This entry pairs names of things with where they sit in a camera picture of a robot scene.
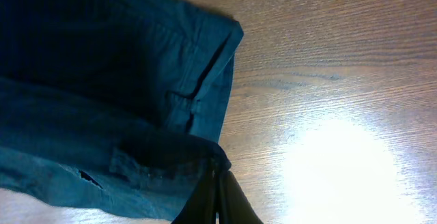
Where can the navy blue shorts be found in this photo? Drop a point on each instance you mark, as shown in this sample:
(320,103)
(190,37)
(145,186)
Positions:
(113,104)

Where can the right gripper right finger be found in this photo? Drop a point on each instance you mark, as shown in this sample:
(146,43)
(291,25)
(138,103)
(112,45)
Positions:
(233,206)

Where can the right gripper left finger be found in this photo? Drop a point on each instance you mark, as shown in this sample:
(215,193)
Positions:
(200,207)

